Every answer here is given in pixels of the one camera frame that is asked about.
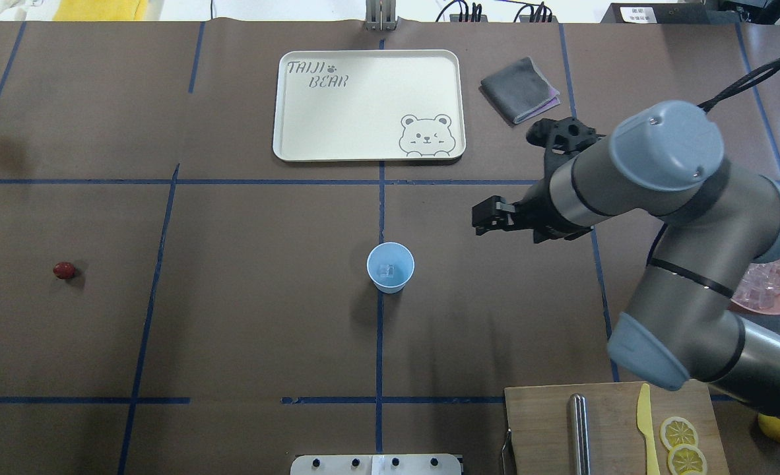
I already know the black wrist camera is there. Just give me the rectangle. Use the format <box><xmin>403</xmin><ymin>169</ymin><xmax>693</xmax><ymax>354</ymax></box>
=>
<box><xmin>525</xmin><ymin>117</ymin><xmax>605</xmax><ymax>180</ymax></box>

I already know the yellow plastic knife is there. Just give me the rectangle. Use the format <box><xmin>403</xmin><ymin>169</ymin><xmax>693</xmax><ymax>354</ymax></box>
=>
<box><xmin>635</xmin><ymin>383</ymin><xmax>661</xmax><ymax>475</ymax></box>

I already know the clear ice cube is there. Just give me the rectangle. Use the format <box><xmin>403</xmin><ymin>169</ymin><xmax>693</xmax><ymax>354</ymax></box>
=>
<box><xmin>377</xmin><ymin>263</ymin><xmax>396</xmax><ymax>280</ymax></box>

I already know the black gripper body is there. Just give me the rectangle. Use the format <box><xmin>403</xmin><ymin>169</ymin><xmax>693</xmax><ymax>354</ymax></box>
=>
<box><xmin>513</xmin><ymin>191</ymin><xmax>593</xmax><ymax>243</ymax></box>

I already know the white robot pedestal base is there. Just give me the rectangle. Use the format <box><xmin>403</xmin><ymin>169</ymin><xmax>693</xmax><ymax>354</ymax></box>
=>
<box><xmin>290</xmin><ymin>453</ymin><xmax>465</xmax><ymax>474</ymax></box>

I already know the wooden cutting board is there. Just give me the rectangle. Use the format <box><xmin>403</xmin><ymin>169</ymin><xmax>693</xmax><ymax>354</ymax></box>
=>
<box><xmin>505</xmin><ymin>381</ymin><xmax>730</xmax><ymax>474</ymax></box>

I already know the yellow cloth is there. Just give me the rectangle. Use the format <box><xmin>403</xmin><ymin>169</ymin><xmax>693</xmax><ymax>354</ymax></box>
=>
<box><xmin>53</xmin><ymin>0</ymin><xmax>149</xmax><ymax>22</ymax></box>

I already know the aluminium frame post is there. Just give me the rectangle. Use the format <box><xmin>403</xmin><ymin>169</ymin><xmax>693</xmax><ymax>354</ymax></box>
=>
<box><xmin>365</xmin><ymin>0</ymin><xmax>398</xmax><ymax>31</ymax></box>

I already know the lemon slice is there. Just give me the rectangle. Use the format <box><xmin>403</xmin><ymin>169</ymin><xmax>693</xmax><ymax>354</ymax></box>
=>
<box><xmin>666</xmin><ymin>444</ymin><xmax>709</xmax><ymax>474</ymax></box>
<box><xmin>659</xmin><ymin>417</ymin><xmax>699</xmax><ymax>452</ymax></box>

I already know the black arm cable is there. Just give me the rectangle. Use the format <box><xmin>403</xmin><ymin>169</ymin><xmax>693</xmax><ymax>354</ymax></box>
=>
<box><xmin>697</xmin><ymin>57</ymin><xmax>780</xmax><ymax>113</ymax></box>

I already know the light blue plastic cup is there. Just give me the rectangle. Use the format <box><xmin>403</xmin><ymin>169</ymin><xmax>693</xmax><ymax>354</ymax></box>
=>
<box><xmin>366</xmin><ymin>241</ymin><xmax>415</xmax><ymax>294</ymax></box>

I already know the steel muddler black tip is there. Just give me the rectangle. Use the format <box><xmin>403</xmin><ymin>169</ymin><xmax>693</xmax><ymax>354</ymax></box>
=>
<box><xmin>568</xmin><ymin>393</ymin><xmax>591</xmax><ymax>474</ymax></box>

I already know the folded grey cloth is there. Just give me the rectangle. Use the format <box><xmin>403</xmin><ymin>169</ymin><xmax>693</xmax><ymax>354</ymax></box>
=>
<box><xmin>480</xmin><ymin>57</ymin><xmax>561</xmax><ymax>125</ymax></box>

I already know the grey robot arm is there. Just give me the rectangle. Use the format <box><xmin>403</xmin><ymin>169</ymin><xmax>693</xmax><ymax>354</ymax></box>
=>
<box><xmin>471</xmin><ymin>100</ymin><xmax>780</xmax><ymax>419</ymax></box>

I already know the clear ice cubes pile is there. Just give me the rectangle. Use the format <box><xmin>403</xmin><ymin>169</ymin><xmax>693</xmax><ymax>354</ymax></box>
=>
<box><xmin>732</xmin><ymin>258</ymin><xmax>780</xmax><ymax>310</ymax></box>

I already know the cream bear tray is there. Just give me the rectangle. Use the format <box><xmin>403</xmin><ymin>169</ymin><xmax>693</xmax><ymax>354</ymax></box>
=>
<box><xmin>272</xmin><ymin>50</ymin><xmax>467</xmax><ymax>163</ymax></box>

